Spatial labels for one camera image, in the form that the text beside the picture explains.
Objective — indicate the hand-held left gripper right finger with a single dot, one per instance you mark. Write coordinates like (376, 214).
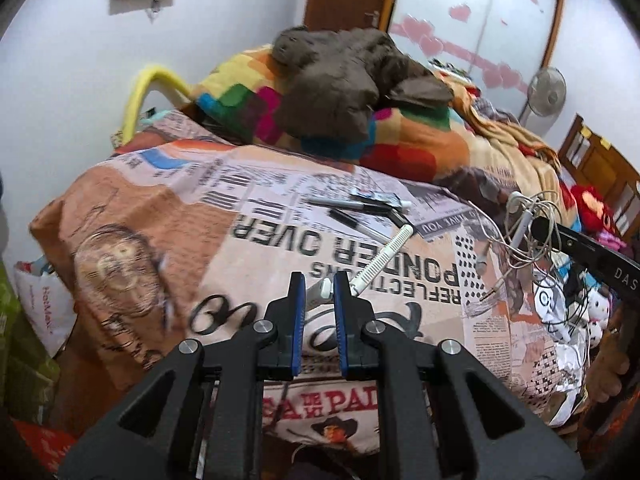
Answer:
(341, 325)

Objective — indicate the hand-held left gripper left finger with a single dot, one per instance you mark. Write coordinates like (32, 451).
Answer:
(299, 325)

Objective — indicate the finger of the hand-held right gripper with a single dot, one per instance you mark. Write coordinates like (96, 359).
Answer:
(570, 242)

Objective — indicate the red plush toy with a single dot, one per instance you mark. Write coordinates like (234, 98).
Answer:
(592, 207)

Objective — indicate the cow plush toy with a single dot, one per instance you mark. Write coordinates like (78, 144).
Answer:
(600, 310)

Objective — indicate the white box with circle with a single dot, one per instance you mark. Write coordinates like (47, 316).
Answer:
(547, 302)

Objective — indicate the white ribbed pen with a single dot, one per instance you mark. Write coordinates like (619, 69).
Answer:
(382, 259)

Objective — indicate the wooden headboard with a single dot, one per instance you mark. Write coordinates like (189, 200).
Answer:
(600, 165)

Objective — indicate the black marker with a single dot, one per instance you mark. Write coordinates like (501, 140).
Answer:
(357, 225)

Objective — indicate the beige blanket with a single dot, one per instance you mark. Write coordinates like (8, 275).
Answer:
(510, 155)

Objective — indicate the silver grey pen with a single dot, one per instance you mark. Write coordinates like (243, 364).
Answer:
(345, 204)

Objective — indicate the small squeezed tube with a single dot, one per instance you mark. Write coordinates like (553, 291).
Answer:
(380, 198)

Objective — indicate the white standing fan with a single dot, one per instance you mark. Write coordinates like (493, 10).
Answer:
(545, 91)

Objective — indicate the newspaper print blanket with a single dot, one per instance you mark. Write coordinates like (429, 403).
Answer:
(165, 220)

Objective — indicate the colourful patchwork blanket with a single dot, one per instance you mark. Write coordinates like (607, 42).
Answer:
(415, 140)

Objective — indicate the brown padded jacket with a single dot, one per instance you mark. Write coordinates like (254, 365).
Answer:
(340, 80)

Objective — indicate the white shopping bag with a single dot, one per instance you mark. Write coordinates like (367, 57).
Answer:
(47, 305)

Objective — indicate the green bag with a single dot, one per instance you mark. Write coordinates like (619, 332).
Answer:
(25, 360)

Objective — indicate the red plastic bag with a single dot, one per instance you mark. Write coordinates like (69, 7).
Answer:
(45, 445)

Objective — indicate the yellow foam tube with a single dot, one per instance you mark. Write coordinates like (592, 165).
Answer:
(150, 77)

